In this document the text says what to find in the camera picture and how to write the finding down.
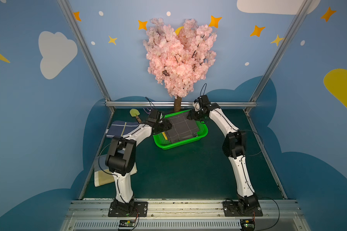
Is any green plastic basket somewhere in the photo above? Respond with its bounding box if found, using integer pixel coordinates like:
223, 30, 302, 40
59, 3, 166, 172
153, 110, 208, 150

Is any dark grey grid pillowcase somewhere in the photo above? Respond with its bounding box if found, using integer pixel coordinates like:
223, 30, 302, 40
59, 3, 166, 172
165, 111, 200, 143

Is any yellow cartoon pillowcase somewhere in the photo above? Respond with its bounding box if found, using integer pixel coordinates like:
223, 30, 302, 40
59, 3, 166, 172
162, 132, 168, 141

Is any beige grey pillowcase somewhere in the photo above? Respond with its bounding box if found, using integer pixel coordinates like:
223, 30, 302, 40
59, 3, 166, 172
93, 155, 114, 187

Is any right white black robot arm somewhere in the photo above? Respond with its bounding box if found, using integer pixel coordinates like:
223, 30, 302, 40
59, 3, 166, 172
188, 95, 259, 214

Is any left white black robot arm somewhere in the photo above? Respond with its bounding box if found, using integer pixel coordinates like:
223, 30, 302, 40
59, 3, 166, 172
105, 109, 172, 214

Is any navy plaid folded pillowcase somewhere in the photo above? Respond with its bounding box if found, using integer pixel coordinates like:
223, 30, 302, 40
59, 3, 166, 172
106, 120, 139, 138

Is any yellow-green toy shovel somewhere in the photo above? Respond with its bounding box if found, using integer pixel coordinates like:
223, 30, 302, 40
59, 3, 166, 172
130, 109, 142, 124

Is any pink blossom artificial tree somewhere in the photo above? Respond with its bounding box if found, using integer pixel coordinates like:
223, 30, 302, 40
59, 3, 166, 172
143, 18, 217, 112

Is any left green circuit board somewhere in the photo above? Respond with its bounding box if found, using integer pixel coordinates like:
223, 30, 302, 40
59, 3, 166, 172
118, 220, 136, 229

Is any green circuit board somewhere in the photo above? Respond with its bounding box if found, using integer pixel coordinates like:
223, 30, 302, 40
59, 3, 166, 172
118, 220, 136, 229
240, 219, 255, 231

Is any right green circuit board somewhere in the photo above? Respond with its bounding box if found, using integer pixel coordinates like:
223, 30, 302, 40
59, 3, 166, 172
240, 219, 255, 231

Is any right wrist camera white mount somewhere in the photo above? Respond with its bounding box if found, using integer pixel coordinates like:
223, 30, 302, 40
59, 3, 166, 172
193, 100, 201, 111

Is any right aluminium table edge rail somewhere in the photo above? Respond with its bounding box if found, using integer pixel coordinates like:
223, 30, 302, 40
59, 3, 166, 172
244, 110, 288, 199

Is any aluminium frame crossbar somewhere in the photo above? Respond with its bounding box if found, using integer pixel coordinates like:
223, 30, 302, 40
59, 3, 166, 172
105, 101, 257, 108

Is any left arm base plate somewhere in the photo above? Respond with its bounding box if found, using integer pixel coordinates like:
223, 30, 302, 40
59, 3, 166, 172
108, 200, 148, 217

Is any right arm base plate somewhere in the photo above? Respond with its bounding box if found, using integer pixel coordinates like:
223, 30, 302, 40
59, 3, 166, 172
222, 200, 263, 217

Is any front aluminium rail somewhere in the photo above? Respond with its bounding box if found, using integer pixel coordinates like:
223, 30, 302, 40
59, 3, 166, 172
61, 198, 310, 231

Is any right aluminium frame post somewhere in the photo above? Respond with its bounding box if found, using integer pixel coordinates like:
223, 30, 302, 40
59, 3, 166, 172
249, 0, 313, 107

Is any aluminium frame post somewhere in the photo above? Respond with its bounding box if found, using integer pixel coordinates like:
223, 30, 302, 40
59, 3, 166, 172
249, 0, 313, 107
57, 0, 115, 113

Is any left aluminium frame post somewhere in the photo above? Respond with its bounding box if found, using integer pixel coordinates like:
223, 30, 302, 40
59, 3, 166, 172
57, 0, 115, 113

